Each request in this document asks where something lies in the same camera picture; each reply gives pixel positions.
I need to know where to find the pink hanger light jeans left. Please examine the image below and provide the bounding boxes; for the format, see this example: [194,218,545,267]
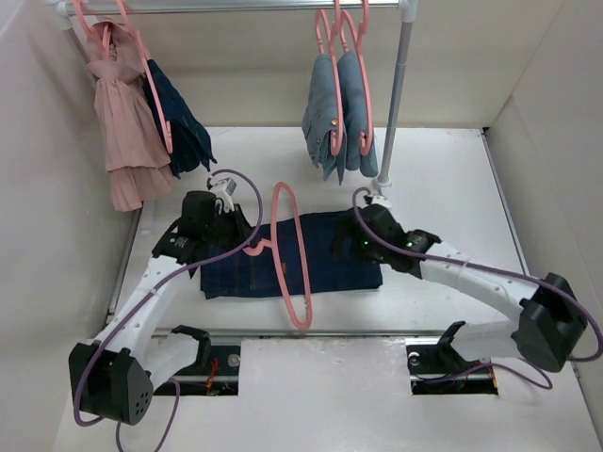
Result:
[315,0,345,156]

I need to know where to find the pink hanger light jeans right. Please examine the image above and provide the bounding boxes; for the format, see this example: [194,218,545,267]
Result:
[337,1,374,155]

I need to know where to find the light blue jeans right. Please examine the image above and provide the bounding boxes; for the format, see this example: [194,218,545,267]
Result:
[337,51,378,178]

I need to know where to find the pink hanger with dark shorts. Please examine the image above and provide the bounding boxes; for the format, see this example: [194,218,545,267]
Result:
[116,0,173,154]

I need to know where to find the dark denim hanging shorts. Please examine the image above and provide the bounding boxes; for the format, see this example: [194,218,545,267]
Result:
[147,59,217,178]

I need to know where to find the dark blue denim trousers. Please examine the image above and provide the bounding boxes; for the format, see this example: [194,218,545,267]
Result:
[200,211,383,299]

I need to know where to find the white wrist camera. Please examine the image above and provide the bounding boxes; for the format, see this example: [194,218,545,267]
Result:
[206,177,236,214]
[365,194,392,210]

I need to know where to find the silver clothes rack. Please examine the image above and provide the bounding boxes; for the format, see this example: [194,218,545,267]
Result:
[44,0,419,191]

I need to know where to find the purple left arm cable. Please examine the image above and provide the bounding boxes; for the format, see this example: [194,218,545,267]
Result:
[74,168,263,452]

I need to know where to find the light blue jeans left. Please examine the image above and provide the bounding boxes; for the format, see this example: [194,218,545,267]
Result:
[301,54,347,184]

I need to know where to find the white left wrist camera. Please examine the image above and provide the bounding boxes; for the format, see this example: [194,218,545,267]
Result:
[206,177,236,214]

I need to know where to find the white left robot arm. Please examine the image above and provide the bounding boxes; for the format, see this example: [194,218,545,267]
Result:
[69,187,252,427]

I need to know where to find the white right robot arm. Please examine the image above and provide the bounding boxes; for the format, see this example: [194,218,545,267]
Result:
[332,202,587,372]

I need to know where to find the pink hanger with skirt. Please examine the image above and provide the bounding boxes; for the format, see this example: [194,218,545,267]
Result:
[73,0,118,61]

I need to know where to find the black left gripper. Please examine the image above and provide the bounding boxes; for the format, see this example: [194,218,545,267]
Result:
[204,203,260,251]

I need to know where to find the light blue jeans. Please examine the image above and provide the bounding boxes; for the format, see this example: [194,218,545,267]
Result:
[301,54,347,184]
[337,51,378,178]

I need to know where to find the pink pleated skirt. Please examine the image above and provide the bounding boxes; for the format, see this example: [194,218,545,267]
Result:
[88,20,172,212]

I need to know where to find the pink hanger light jeans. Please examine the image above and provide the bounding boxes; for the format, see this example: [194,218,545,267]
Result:
[315,0,345,156]
[337,1,374,155]

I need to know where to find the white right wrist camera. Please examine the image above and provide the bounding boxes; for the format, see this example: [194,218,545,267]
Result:
[365,194,392,210]

